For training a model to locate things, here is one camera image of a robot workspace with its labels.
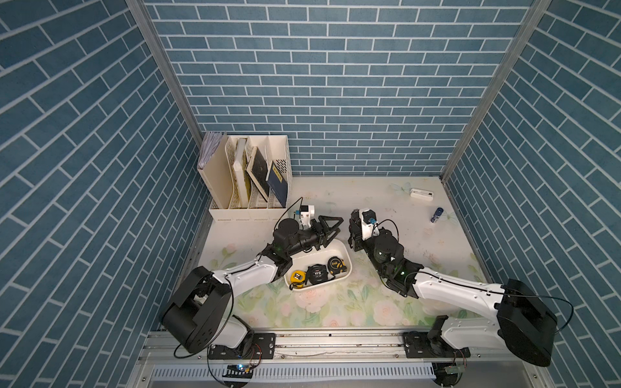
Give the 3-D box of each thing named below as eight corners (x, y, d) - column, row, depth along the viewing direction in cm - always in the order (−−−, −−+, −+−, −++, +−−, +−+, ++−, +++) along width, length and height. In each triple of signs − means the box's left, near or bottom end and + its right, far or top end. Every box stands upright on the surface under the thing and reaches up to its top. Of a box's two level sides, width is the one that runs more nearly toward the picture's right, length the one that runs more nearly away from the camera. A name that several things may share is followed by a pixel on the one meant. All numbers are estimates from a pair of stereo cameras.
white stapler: (410, 197, 116) (412, 193, 114) (410, 191, 118) (412, 187, 116) (431, 201, 114) (434, 197, 112) (431, 195, 117) (433, 191, 115)
